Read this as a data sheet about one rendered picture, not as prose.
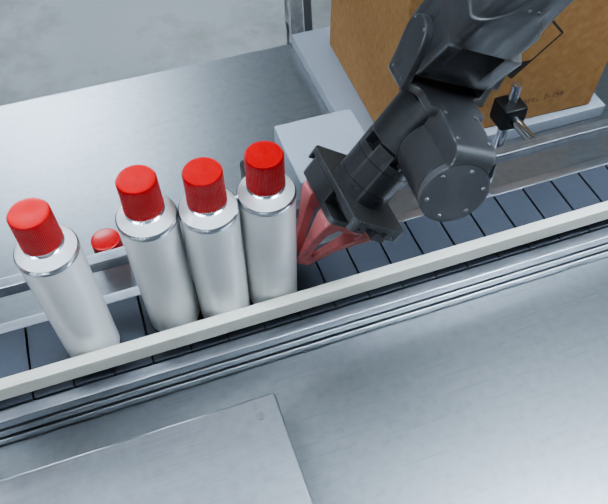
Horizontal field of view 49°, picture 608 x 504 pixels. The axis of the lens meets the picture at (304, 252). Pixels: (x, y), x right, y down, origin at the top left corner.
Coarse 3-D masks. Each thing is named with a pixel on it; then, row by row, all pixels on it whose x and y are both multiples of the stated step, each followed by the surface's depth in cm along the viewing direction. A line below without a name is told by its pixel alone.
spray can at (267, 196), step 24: (264, 144) 55; (264, 168) 54; (240, 192) 57; (264, 192) 56; (288, 192) 57; (240, 216) 59; (264, 216) 57; (288, 216) 58; (264, 240) 59; (288, 240) 61; (264, 264) 62; (288, 264) 64; (264, 288) 66; (288, 288) 67
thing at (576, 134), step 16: (576, 128) 74; (592, 128) 74; (512, 144) 73; (528, 144) 73; (544, 144) 73; (560, 144) 74; (496, 160) 72; (320, 208) 68; (96, 256) 64; (112, 256) 64; (0, 288) 61; (16, 288) 62
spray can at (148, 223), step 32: (128, 192) 52; (160, 192) 54; (128, 224) 55; (160, 224) 55; (128, 256) 58; (160, 256) 57; (160, 288) 61; (192, 288) 64; (160, 320) 65; (192, 320) 67
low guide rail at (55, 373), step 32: (544, 224) 72; (576, 224) 73; (448, 256) 69; (480, 256) 72; (320, 288) 67; (352, 288) 68; (224, 320) 65; (256, 320) 66; (96, 352) 63; (128, 352) 63; (160, 352) 65; (0, 384) 61; (32, 384) 61
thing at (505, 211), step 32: (512, 192) 79; (544, 192) 79; (576, 192) 79; (416, 224) 76; (448, 224) 76; (480, 224) 76; (512, 224) 77; (352, 256) 74; (384, 256) 74; (416, 256) 74; (384, 288) 71; (128, 320) 69; (288, 320) 69; (0, 352) 67; (32, 352) 67; (64, 352) 67; (192, 352) 68; (64, 384) 64
